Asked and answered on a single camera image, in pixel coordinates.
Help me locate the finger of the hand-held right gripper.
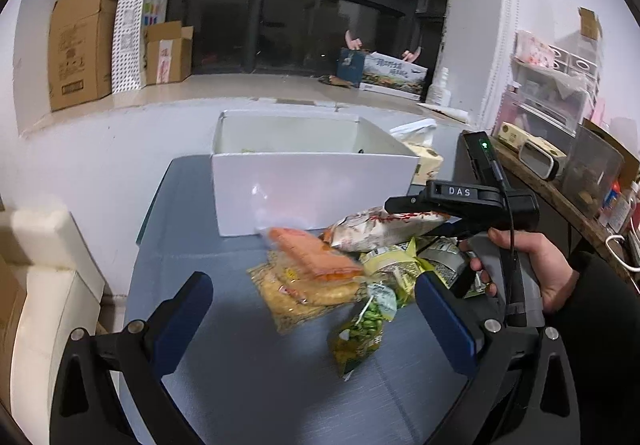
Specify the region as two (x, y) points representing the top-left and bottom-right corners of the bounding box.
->
(384, 194), (437, 216)

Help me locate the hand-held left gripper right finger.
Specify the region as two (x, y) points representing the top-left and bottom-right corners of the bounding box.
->
(414, 270), (582, 445)

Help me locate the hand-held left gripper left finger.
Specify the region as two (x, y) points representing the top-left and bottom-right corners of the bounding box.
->
(49, 271), (214, 445)

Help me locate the white red-print snack bag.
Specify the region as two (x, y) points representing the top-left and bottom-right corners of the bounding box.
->
(324, 206), (452, 254)

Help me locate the white cardboard box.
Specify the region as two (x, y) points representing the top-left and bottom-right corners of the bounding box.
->
(211, 110), (421, 239)

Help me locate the person's right forearm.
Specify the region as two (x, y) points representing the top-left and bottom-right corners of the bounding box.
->
(544, 250), (640, 445)

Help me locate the person's right hand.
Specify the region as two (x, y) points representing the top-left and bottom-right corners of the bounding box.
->
(459, 229), (576, 316)

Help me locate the beige printed carton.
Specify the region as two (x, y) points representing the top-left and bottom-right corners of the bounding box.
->
(401, 142), (445, 186)

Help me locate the grey-green snack packet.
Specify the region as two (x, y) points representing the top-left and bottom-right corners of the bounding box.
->
(419, 236), (496, 300)

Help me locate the yellow-green snack packet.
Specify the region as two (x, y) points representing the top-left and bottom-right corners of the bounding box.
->
(359, 237), (437, 308)

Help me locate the cream small box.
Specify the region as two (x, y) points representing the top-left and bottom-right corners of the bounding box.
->
(499, 122), (532, 149)

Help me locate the cream framed table clock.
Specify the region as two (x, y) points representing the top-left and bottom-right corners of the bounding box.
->
(517, 137), (567, 182)

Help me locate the white plastic bag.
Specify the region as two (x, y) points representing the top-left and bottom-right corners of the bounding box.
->
(389, 118), (438, 146)

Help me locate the green pea snack packet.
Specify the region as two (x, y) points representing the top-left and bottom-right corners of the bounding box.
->
(327, 282), (399, 382)

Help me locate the wooden shelf board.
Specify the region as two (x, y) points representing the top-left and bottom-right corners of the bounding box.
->
(491, 135), (640, 282)

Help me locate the orange snack packet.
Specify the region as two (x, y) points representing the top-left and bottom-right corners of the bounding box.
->
(267, 226), (364, 284)

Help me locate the clear yellow cracker packet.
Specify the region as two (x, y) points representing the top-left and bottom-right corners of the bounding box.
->
(248, 257), (368, 335)

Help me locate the clear acrylic container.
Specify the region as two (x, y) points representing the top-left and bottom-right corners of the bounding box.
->
(559, 124), (626, 219)

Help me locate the white plastic bottle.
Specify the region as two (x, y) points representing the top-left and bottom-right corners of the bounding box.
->
(427, 67), (452, 107)

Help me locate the small colourful label bottle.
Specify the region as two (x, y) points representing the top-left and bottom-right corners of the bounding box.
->
(599, 182), (632, 228)

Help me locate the landscape print flat box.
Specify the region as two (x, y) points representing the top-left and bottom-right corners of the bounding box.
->
(359, 52), (430, 101)

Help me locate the clear drawer organiser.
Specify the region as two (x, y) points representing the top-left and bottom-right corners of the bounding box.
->
(499, 29), (602, 138)

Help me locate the cream leather sofa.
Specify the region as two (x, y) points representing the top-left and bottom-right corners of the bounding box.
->
(0, 206), (107, 418)

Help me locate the dark blue gift box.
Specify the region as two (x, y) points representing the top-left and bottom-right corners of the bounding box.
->
(335, 48), (372, 88)

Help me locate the small open cardboard box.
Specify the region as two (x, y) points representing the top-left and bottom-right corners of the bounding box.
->
(143, 20), (195, 86)

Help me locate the dotted white paper bag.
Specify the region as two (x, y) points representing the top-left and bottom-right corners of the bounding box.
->
(110, 0), (184, 94)

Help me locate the large brown cardboard box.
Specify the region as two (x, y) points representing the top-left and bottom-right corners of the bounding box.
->
(48, 0), (121, 112)

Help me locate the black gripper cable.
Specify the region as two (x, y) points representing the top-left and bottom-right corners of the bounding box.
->
(492, 160), (518, 322)

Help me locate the white power cable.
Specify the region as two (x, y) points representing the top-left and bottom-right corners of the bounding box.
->
(604, 234), (640, 278)

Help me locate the brown cardboard wall tag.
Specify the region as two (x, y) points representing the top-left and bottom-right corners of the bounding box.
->
(579, 7), (604, 40)

